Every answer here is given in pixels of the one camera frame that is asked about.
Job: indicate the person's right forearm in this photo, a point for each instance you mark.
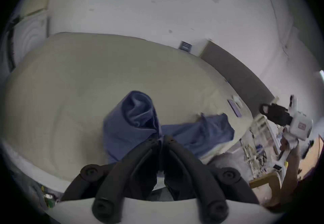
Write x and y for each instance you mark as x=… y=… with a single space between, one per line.
x=288 y=177

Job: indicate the bed with beige sheet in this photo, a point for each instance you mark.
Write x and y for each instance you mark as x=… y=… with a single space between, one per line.
x=83 y=86

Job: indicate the white washing machine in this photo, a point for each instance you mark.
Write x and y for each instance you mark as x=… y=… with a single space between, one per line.
x=27 y=35

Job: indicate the small white pad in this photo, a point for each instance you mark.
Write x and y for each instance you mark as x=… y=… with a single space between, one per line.
x=237 y=100

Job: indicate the purple flat card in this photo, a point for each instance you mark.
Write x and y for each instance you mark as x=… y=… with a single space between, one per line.
x=234 y=108

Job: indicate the white shelf with items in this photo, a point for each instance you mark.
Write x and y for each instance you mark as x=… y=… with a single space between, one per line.
x=263 y=129

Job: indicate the dark blue shirt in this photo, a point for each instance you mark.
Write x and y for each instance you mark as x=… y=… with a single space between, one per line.
x=131 y=126

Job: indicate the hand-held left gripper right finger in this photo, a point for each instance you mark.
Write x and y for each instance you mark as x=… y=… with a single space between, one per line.
x=195 y=177

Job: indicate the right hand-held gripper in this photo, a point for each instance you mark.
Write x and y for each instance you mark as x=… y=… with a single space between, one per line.
x=300 y=124

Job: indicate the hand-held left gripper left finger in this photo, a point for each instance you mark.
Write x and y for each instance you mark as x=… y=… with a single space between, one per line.
x=119 y=177

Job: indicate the wooden chair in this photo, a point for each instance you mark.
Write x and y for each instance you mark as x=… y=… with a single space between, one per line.
x=268 y=182

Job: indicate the person's right hand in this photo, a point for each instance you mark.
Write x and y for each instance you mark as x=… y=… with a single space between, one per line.
x=287 y=142

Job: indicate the dark grey padded headboard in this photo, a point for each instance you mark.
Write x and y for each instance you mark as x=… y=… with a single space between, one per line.
x=235 y=71

